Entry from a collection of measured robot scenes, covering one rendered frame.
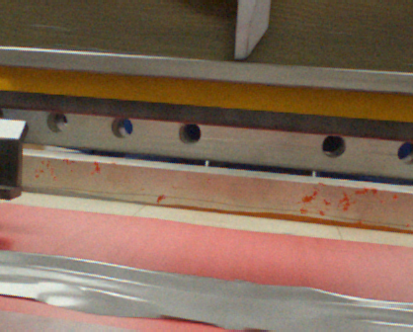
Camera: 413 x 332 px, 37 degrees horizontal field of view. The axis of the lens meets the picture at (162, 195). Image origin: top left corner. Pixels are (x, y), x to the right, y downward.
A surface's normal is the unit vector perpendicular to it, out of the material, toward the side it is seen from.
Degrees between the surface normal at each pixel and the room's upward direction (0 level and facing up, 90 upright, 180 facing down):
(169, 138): 90
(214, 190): 90
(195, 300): 33
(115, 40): 89
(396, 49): 89
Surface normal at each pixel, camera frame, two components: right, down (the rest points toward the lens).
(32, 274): -0.02, -0.73
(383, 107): -0.20, 0.15
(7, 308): 0.07, -0.98
